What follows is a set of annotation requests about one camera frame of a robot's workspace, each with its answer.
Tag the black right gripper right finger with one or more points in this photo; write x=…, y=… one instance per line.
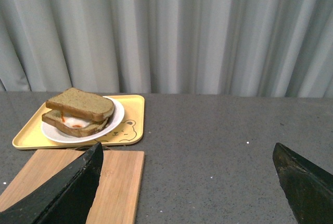
x=307, y=187

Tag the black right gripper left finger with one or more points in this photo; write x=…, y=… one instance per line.
x=66, y=197

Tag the bread slice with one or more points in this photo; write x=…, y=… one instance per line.
x=53, y=118
x=82, y=104

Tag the white round plate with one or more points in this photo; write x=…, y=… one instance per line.
x=52, y=133

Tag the bamboo cutting board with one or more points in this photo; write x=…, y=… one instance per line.
x=118, y=192

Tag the fake fried egg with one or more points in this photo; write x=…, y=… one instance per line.
x=74, y=122

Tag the yellow bear tray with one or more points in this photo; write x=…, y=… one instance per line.
x=129, y=131

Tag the grey curtain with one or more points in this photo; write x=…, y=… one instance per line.
x=267, y=48

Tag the metal cutting board handle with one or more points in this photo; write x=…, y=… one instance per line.
x=84, y=148

